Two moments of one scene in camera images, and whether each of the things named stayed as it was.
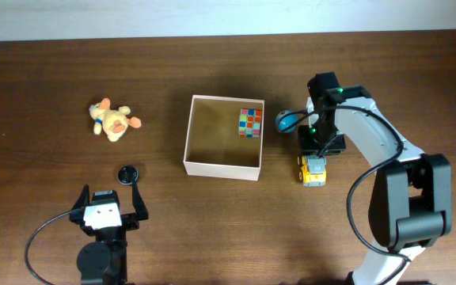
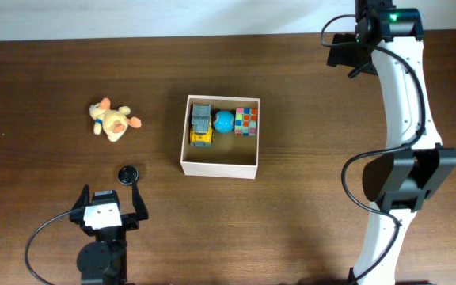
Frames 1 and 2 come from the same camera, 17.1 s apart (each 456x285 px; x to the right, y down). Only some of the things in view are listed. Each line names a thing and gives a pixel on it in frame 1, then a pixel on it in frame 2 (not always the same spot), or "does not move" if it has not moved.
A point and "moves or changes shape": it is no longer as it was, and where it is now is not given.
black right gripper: [321, 143] -> [340, 55]
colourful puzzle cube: [250, 121] moves or changes shape
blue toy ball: [286, 131] -> [223, 121]
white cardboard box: [214, 147] does not move
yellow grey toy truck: [313, 171] -> [201, 131]
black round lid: [127, 174] does not move
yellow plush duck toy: [114, 123] does not move
